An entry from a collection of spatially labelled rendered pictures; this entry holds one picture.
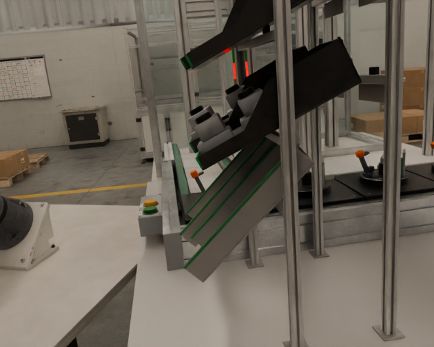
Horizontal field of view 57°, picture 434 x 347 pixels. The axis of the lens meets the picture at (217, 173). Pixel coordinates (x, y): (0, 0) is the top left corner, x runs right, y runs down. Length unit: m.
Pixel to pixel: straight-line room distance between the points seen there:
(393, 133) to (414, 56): 9.73
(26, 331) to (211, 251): 0.45
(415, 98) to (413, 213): 6.75
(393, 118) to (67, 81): 9.08
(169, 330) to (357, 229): 0.57
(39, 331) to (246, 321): 0.42
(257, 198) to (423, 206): 0.66
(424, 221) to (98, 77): 8.59
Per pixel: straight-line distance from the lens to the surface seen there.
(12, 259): 1.27
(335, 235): 1.12
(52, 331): 0.93
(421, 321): 0.87
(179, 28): 2.17
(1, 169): 6.40
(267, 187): 0.65
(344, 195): 1.18
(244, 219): 0.67
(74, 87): 9.51
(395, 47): 0.66
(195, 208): 0.95
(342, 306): 0.88
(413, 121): 6.85
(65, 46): 9.55
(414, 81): 7.88
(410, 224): 1.21
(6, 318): 1.04
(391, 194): 0.70
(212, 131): 0.67
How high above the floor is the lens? 1.34
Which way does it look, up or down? 14 degrees down
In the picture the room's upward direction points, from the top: 5 degrees counter-clockwise
